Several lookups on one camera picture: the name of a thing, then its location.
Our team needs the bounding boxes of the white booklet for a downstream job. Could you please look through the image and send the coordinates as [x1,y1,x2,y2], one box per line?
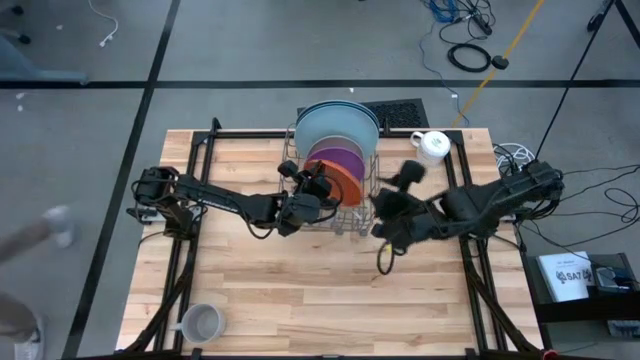
[538,251,594,303]

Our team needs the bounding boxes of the person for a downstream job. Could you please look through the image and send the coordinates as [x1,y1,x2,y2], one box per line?
[0,203,77,360]

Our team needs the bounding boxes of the black floor cables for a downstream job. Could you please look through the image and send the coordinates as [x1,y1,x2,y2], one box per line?
[519,164,640,251]

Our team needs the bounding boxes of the grey flat device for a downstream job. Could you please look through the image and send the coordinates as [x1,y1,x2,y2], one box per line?
[607,319,640,339]

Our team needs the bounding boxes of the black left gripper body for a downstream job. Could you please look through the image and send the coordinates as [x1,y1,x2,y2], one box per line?
[277,159,334,199]

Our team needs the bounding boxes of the black power strip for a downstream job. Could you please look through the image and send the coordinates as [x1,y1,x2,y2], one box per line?
[469,12,494,36]

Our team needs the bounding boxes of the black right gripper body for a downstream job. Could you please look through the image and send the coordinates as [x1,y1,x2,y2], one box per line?
[394,162,444,251]

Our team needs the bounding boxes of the large dark blue plate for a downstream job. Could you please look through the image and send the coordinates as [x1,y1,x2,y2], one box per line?
[295,99,381,126]

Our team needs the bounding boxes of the wire dish rack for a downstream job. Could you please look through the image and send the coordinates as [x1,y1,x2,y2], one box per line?
[277,124,382,237]

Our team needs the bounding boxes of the white coiled cable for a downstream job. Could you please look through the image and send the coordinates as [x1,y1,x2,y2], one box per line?
[493,142,539,169]

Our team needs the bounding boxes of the blue cable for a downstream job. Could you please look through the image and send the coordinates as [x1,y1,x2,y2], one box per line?
[418,0,464,101]

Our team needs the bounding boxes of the large light blue plate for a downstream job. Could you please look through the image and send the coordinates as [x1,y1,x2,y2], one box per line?
[293,104,380,160]

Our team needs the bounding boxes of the grey mug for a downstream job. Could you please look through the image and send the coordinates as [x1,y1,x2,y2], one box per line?
[172,303,227,345]

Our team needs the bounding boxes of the black table frame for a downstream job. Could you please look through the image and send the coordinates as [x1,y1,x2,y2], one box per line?
[117,117,546,360]

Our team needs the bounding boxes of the small purple plate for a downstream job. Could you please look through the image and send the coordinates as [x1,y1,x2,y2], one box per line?
[305,134,366,182]

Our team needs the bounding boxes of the white printed mug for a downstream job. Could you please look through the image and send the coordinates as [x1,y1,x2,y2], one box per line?
[409,130,452,167]

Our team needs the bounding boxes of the black storage bin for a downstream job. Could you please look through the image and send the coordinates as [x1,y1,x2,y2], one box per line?
[522,252,640,324]

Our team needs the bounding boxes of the black coiled cable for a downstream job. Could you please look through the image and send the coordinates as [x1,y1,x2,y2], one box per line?
[446,42,493,74]

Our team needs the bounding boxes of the white floor cable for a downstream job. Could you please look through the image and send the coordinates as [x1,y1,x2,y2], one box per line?
[87,0,120,49]

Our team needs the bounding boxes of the grey chair base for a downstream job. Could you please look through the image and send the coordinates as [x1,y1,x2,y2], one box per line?
[0,3,91,85]

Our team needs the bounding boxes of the black stand leg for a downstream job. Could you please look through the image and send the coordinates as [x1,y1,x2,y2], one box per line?
[617,0,640,34]
[534,0,619,161]

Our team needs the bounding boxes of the small orange plate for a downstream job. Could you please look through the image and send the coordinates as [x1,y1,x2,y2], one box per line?
[303,158,363,208]

